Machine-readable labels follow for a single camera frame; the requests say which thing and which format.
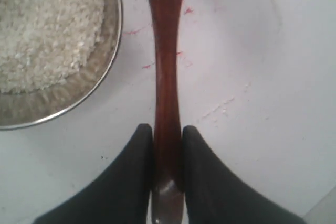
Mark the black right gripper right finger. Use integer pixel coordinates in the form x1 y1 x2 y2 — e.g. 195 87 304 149
182 125 304 224

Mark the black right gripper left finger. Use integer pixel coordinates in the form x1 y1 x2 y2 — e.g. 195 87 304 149
34 124 153 224

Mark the brown wooden spoon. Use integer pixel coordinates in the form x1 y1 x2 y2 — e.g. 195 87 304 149
149 0 184 223

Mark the stainless steel rice bowl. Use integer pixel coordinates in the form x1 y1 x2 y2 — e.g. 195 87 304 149
1 0 123 131

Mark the uncooked white rice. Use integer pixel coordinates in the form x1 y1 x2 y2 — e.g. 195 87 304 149
1 0 104 93

